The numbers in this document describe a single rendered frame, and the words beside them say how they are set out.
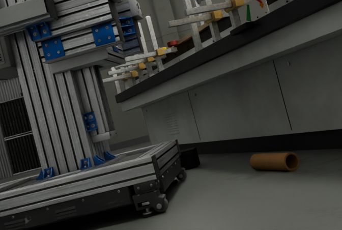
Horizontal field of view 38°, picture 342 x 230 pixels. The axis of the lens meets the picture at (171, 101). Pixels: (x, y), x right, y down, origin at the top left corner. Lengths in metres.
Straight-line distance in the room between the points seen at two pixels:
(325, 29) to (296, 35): 0.19
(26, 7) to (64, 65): 0.34
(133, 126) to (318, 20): 7.43
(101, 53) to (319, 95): 1.08
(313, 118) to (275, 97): 0.32
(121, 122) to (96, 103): 7.03
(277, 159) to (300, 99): 0.51
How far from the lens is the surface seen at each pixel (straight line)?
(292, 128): 2.80
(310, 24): 2.17
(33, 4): 2.09
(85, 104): 2.37
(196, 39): 3.10
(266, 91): 2.93
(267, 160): 2.33
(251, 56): 2.59
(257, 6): 2.43
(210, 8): 2.56
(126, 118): 9.36
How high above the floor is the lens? 0.36
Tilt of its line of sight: 2 degrees up
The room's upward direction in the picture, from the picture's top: 15 degrees counter-clockwise
